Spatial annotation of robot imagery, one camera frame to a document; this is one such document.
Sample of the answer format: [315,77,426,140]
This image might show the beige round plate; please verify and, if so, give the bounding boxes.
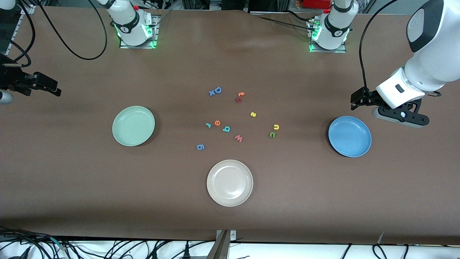
[207,159,254,207]

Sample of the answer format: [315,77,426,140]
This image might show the thick black floor cable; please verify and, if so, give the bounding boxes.
[0,226,47,242]

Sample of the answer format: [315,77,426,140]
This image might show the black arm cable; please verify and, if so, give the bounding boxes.
[358,0,401,92]
[0,0,107,61]

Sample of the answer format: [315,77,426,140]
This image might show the red box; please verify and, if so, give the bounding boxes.
[302,0,331,9]

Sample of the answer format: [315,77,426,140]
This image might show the green round plate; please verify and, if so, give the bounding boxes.
[112,105,156,147]

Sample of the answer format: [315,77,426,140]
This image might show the black looped floor cable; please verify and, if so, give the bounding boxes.
[372,243,388,259]

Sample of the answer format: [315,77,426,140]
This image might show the thin black table cable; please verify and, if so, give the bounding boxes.
[250,10,314,31]

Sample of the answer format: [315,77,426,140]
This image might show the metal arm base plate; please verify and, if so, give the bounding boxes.
[120,14,158,49]
[307,16,347,54]

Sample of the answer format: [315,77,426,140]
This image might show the aluminium post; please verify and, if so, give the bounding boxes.
[207,230,237,259]

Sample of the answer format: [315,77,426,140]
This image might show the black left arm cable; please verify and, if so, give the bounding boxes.
[358,0,401,92]

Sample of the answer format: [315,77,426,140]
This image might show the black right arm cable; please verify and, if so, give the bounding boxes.
[0,0,107,61]

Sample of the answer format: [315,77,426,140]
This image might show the blue round plate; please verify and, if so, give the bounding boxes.
[328,115,372,158]

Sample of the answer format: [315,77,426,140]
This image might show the aluminium table edge rail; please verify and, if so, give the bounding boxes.
[10,13,25,47]

